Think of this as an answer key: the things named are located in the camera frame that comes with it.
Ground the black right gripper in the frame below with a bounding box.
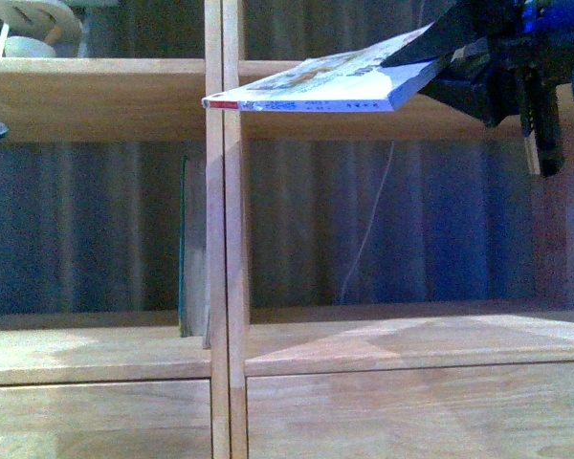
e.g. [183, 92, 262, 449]
[381, 1, 574, 177]

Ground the white blue paperback book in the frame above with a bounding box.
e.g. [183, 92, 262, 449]
[202, 27, 450, 113]

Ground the green covered book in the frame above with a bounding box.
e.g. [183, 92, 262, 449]
[177, 157, 210, 349]

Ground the right wooden shelf unit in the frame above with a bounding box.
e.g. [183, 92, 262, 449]
[222, 0, 574, 459]

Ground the wooden shelf unit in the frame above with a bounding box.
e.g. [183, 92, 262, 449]
[222, 0, 574, 459]
[0, 1, 231, 458]

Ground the left wooden shelf unit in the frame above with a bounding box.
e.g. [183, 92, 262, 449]
[0, 1, 231, 458]

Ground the upper wooden drawer front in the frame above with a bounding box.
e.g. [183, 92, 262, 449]
[248, 362, 574, 458]

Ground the white round decor object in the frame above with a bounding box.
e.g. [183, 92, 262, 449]
[0, 0, 83, 58]

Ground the thin white hanging cable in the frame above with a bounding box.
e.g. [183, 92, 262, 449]
[340, 141, 396, 304]

